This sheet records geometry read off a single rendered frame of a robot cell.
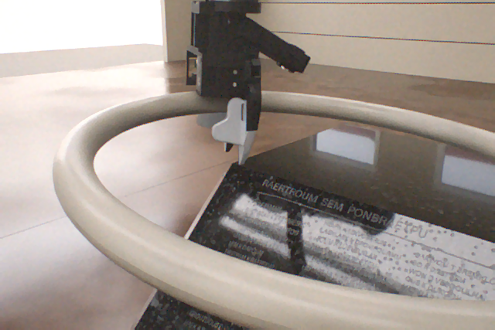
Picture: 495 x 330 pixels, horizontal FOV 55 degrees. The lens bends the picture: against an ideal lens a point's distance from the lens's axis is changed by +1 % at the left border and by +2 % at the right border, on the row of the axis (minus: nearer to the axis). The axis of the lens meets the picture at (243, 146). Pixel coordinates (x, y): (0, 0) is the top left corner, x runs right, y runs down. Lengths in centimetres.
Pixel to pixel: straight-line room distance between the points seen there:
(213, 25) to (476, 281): 41
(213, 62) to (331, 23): 745
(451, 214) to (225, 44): 35
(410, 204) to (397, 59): 684
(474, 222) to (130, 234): 45
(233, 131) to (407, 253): 26
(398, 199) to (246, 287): 44
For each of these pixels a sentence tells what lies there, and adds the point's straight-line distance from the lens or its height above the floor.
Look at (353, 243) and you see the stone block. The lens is 61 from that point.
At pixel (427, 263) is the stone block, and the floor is 81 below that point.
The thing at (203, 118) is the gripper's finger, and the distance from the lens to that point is 67.
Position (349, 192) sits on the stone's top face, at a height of 85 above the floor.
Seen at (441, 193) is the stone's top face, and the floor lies 85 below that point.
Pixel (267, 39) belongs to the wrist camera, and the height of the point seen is 105.
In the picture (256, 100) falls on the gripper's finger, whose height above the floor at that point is 98.
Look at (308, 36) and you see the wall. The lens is 828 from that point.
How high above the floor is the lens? 110
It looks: 18 degrees down
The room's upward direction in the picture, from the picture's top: straight up
